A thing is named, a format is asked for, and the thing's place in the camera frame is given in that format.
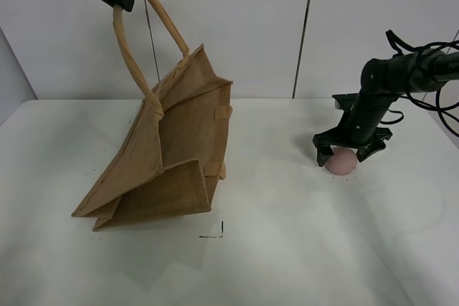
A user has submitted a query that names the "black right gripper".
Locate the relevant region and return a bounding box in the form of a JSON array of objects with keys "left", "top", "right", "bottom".
[{"left": 313, "top": 93, "right": 392, "bottom": 167}]

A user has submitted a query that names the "pink peach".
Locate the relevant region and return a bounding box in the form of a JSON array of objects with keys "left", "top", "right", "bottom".
[{"left": 324, "top": 147, "right": 359, "bottom": 176}]

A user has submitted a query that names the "brown linen bag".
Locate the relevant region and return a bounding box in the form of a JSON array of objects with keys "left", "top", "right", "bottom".
[{"left": 72, "top": 0, "right": 232, "bottom": 231}]

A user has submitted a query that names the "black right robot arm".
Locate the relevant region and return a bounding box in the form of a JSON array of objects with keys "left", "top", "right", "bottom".
[{"left": 313, "top": 49, "right": 458, "bottom": 167}]

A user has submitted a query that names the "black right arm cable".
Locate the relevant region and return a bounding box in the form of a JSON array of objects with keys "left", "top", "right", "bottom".
[{"left": 385, "top": 29, "right": 459, "bottom": 135}]

